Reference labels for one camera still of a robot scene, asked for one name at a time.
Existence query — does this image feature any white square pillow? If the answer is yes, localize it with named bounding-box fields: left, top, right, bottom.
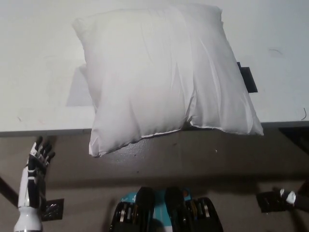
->
left=71, top=2, right=264, bottom=158

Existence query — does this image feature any black table leg with foot plate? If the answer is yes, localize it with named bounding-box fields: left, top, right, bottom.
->
left=0, top=175, right=65, bottom=222
left=256, top=178, right=309, bottom=214

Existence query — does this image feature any robot torso black teal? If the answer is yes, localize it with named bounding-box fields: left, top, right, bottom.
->
left=108, top=186, right=224, bottom=232

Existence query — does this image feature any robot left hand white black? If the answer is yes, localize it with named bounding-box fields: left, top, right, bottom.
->
left=13, top=136, right=56, bottom=232

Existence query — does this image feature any grey paper sheet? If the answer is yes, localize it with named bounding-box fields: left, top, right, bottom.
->
left=66, top=64, right=98, bottom=107

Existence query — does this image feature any robot right hand white black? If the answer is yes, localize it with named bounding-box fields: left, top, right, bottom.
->
left=270, top=188, right=309, bottom=211

